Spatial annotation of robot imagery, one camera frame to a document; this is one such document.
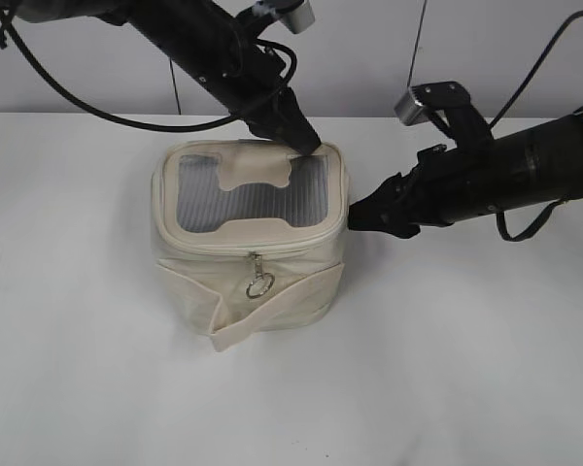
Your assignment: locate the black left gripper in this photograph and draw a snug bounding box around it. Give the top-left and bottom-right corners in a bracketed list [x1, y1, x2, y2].
[189, 38, 321, 155]

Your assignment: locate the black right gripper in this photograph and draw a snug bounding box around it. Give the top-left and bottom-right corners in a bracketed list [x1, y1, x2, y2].
[347, 141, 505, 239]

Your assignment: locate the cream fabric bag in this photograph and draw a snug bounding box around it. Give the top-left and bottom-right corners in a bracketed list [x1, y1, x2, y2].
[151, 140, 349, 351]

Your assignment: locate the metal zipper pull ring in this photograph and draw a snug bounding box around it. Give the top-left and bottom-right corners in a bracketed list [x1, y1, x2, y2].
[244, 250, 276, 298]

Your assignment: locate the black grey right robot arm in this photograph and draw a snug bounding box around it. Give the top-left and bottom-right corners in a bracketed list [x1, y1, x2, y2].
[347, 106, 583, 243]

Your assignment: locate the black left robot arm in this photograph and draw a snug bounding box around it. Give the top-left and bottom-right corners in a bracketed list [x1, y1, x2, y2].
[0, 1, 321, 155]

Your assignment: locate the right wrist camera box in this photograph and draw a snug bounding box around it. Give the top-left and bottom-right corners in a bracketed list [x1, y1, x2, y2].
[393, 82, 492, 147]

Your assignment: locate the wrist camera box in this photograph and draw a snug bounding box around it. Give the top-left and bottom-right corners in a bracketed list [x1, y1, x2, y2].
[393, 82, 492, 147]
[252, 0, 316, 34]

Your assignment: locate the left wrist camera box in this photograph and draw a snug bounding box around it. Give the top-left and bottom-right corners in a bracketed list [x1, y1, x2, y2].
[252, 0, 316, 34]

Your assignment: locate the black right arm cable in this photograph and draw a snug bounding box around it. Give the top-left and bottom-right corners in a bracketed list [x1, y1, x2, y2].
[488, 9, 583, 132]

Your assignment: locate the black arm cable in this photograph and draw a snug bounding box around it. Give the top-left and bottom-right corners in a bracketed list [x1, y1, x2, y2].
[488, 9, 583, 132]
[0, 9, 297, 133]

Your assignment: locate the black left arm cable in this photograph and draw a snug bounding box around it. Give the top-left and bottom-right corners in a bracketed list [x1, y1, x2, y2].
[0, 9, 297, 133]

